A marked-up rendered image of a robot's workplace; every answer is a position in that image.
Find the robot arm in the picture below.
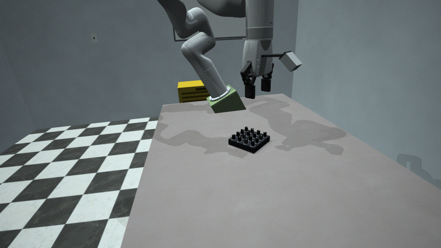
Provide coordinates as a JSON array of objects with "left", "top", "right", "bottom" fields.
[{"left": 157, "top": 0, "right": 302, "bottom": 102}]

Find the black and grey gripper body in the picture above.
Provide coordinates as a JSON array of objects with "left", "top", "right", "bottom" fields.
[{"left": 243, "top": 38, "right": 273, "bottom": 77}]

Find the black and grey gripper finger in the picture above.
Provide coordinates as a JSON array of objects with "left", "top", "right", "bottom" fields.
[
  {"left": 261, "top": 63, "right": 274, "bottom": 92},
  {"left": 240, "top": 61, "right": 256, "bottom": 99}
]

